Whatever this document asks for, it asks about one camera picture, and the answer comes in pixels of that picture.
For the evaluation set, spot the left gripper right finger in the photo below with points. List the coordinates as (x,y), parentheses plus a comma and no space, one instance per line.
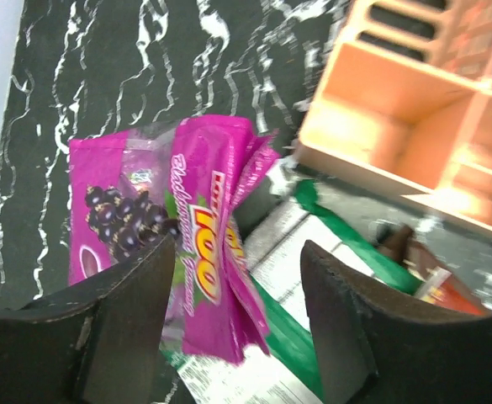
(375,344)

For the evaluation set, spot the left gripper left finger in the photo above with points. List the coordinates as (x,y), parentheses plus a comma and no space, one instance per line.
(94,342)

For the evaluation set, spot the red doritos bag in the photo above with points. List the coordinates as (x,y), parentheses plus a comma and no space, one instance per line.
(442,288)

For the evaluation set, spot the purple blackcurrant candy bag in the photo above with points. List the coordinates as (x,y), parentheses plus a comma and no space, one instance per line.
(181,179)

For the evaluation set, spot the green chips bag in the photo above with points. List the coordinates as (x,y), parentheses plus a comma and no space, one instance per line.
(290,373)

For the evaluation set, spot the brown kettle chips bag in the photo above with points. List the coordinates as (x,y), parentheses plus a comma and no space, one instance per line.
(394,242)

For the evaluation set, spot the orange plastic file organizer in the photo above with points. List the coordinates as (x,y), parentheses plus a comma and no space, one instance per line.
(404,107)

